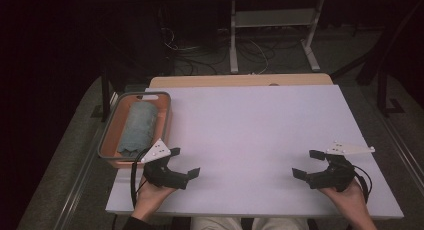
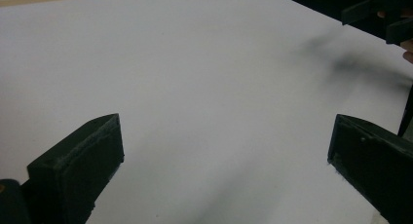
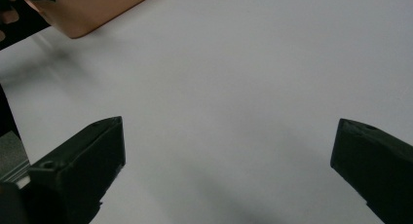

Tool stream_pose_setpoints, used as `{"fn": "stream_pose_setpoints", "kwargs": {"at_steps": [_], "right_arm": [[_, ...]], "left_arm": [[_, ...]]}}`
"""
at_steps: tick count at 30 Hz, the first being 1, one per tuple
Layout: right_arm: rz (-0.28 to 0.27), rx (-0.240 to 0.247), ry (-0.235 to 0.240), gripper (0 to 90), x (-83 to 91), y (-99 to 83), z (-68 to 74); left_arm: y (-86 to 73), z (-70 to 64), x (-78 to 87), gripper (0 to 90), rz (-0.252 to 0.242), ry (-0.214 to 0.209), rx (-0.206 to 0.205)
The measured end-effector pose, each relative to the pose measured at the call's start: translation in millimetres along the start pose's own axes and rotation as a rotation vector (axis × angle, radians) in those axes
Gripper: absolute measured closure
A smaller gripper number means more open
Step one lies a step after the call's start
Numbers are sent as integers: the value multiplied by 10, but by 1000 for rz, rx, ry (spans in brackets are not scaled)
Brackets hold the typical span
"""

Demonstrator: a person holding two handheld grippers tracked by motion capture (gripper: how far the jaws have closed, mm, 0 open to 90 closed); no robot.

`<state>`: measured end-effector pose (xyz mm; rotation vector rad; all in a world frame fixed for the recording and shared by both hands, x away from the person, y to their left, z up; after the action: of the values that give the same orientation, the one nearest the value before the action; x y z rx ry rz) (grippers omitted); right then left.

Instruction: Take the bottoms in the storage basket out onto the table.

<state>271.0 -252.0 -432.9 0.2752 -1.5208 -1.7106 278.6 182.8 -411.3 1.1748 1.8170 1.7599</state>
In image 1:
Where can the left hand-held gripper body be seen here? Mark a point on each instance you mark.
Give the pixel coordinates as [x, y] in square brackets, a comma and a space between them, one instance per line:
[160, 175]

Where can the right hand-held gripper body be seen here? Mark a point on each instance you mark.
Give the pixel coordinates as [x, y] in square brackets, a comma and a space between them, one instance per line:
[333, 176]

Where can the light blue denim shorts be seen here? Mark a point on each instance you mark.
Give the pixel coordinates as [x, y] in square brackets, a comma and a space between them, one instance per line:
[140, 126]

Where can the orange storage basket grey rim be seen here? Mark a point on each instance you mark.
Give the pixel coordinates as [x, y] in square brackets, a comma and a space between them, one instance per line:
[111, 136]

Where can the person's left hand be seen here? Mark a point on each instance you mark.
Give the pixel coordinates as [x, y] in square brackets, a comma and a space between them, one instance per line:
[150, 198]

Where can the person's right hand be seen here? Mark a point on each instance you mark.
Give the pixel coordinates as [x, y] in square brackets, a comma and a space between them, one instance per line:
[346, 200]

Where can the person's legs beige trousers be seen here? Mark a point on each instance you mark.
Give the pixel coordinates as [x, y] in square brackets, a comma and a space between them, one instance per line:
[216, 224]

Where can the black metal stand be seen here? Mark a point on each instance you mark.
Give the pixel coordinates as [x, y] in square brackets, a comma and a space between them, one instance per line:
[382, 90]
[105, 96]

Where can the light wooden table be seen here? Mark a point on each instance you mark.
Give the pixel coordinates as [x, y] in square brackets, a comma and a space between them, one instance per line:
[233, 80]

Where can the metal floor rail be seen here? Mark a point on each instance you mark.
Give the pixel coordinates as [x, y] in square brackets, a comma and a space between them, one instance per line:
[405, 153]
[75, 186]

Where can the white metal stand frame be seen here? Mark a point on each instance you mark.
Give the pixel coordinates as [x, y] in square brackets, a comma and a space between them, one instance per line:
[273, 18]

